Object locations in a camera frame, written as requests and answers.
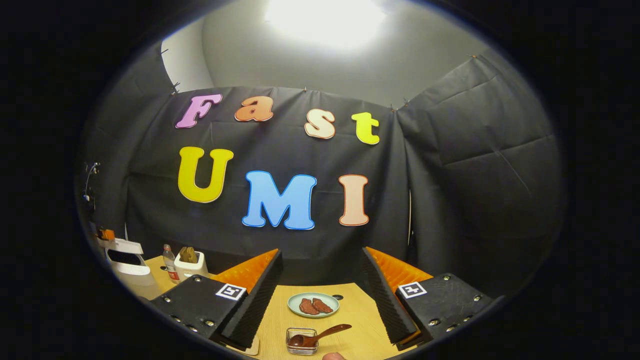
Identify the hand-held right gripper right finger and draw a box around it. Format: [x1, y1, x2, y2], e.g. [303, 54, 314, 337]
[360, 246, 493, 351]

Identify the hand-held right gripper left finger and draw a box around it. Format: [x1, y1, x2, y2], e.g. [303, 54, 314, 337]
[150, 248, 284, 351]

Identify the white rice cooker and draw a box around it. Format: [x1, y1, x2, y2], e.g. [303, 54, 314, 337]
[97, 237, 161, 301]

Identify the metal wire chopstick holder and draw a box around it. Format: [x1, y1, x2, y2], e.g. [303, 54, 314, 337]
[286, 327, 319, 356]

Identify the brown wooden spoon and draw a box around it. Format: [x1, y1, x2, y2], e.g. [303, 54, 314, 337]
[289, 324, 352, 349]

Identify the light green plate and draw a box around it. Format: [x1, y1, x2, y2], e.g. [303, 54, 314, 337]
[287, 292, 340, 319]

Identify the white toaster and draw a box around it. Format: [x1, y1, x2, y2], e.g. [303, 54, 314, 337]
[174, 251, 210, 281]

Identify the clear bottle with red label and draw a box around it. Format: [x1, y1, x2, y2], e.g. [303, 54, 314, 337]
[163, 244, 180, 285]

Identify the black backdrop cloth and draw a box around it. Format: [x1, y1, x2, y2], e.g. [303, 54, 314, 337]
[75, 42, 568, 301]

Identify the ceiling light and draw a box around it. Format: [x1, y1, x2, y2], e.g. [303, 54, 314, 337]
[264, 0, 387, 48]

